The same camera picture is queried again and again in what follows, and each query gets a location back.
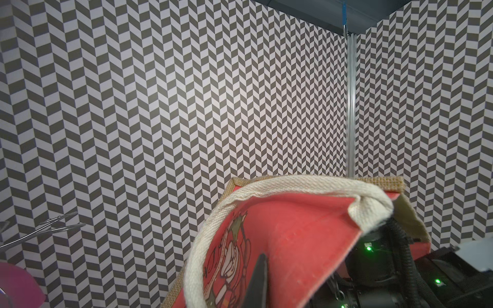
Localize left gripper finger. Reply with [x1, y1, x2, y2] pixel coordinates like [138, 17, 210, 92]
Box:
[241, 254, 268, 308]

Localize burlap red striped tote bag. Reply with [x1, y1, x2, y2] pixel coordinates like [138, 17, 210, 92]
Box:
[163, 175, 431, 307]

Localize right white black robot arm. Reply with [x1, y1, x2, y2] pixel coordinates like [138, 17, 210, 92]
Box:
[307, 219, 492, 307]

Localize chrome stand with pink cups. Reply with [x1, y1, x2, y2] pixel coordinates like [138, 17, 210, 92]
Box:
[1, 211, 86, 307]

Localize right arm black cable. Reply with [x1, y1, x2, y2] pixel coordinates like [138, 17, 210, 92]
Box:
[384, 217, 448, 308]

